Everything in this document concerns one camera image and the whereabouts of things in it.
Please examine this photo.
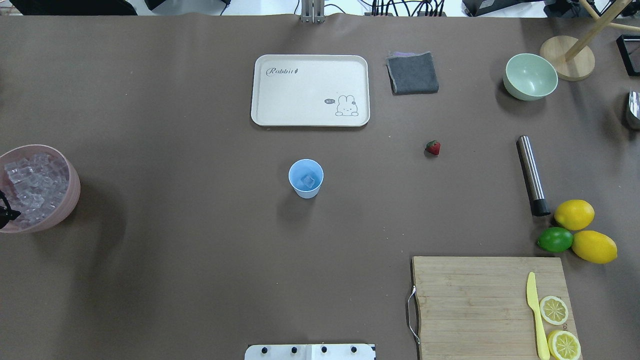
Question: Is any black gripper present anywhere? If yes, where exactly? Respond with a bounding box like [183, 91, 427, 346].
[0, 190, 22, 229]

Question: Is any clear ice cubes pile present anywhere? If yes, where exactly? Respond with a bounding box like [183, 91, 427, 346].
[3, 152, 70, 230]

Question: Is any ice cube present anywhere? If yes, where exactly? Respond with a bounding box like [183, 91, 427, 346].
[299, 173, 318, 191]

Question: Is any light blue plastic cup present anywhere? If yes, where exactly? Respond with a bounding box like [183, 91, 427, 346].
[288, 159, 324, 199]

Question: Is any wooden cup tree stand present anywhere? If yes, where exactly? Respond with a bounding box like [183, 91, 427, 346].
[539, 0, 640, 82]

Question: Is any steel ice scoop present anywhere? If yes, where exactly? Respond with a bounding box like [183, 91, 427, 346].
[625, 89, 640, 132]

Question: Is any pink bowl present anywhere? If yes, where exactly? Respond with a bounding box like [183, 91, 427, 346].
[1, 145, 81, 234]

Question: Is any cream rabbit tray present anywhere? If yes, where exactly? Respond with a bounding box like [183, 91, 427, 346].
[250, 54, 371, 128]

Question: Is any grey folded cloth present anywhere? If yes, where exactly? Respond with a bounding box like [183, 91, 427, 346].
[385, 51, 440, 95]

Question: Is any red strawberry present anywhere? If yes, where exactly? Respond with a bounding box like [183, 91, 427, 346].
[424, 140, 441, 157]

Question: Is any wooden cutting board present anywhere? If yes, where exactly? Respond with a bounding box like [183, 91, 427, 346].
[411, 256, 571, 360]

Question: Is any yellow plastic knife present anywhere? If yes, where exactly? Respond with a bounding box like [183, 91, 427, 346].
[525, 272, 551, 360]

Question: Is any steel muddler black tip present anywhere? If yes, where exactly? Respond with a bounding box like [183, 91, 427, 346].
[516, 135, 551, 217]

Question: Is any mint green bowl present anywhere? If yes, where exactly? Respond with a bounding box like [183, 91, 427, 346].
[502, 53, 559, 101]

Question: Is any green lime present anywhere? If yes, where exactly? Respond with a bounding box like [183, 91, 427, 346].
[536, 227, 574, 253]

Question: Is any yellow lemon near muddler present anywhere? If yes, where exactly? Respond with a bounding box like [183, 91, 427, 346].
[553, 199, 595, 231]

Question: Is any lemon slice near edge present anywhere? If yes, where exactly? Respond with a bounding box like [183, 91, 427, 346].
[547, 330, 582, 360]

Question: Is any yellow lemon outer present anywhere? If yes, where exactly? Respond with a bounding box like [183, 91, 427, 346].
[571, 230, 618, 264]

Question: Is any black glass rack tray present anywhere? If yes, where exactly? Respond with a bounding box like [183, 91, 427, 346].
[615, 34, 640, 76]

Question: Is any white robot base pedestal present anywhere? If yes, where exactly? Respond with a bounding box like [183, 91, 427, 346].
[244, 343, 377, 360]

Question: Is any aluminium frame post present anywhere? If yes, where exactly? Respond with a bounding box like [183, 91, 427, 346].
[300, 0, 325, 24]

